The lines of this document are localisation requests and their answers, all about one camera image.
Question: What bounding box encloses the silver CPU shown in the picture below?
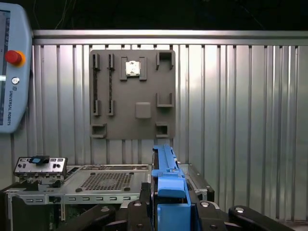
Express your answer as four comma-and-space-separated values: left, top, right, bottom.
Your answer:
125, 61, 141, 77

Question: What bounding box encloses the pale blue teach pendant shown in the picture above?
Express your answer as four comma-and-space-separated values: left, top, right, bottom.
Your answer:
0, 3, 34, 134

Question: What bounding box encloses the black PC case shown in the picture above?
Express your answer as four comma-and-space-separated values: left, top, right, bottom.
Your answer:
0, 163, 215, 231

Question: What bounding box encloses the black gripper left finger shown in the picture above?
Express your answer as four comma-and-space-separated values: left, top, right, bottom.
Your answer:
55, 182, 154, 231

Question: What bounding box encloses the hard disk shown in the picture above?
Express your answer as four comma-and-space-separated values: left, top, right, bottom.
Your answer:
149, 143, 201, 231

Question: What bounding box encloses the grey power supply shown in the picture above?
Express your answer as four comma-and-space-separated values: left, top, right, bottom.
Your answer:
64, 165, 152, 194

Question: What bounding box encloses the dark RAM stick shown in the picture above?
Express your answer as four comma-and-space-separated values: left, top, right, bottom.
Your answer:
93, 57, 99, 114
108, 57, 114, 114

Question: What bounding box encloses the black blue bracket latch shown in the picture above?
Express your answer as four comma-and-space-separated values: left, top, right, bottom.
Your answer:
26, 155, 51, 167

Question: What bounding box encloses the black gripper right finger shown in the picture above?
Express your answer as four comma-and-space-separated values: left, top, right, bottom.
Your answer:
192, 199, 272, 231

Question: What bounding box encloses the metal slot bracket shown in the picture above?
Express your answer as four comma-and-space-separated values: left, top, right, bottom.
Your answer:
13, 155, 68, 191

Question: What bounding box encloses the grey parts rack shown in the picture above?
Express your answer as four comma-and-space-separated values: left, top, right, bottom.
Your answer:
89, 49, 177, 141

